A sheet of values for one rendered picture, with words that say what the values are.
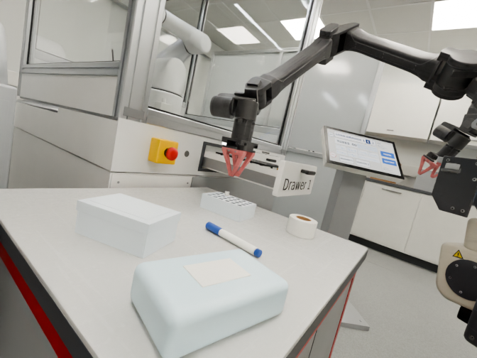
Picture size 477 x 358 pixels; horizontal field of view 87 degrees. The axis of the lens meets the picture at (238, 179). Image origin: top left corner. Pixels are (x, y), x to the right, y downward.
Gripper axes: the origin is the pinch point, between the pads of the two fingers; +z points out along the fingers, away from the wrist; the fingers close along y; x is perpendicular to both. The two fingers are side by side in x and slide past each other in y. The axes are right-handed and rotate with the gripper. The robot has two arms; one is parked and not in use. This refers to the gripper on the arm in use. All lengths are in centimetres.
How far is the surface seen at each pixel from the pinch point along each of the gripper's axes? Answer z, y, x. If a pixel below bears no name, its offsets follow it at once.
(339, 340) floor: 87, -89, 40
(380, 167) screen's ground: -13, -121, 39
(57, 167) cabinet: 12, 11, -64
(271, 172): -1.5, -12.8, 6.0
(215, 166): 1.1, -16.0, -16.5
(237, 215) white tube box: 9.2, 6.8, 6.6
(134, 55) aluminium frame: -24.9, 15.2, -27.3
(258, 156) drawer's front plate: -5, -51, -16
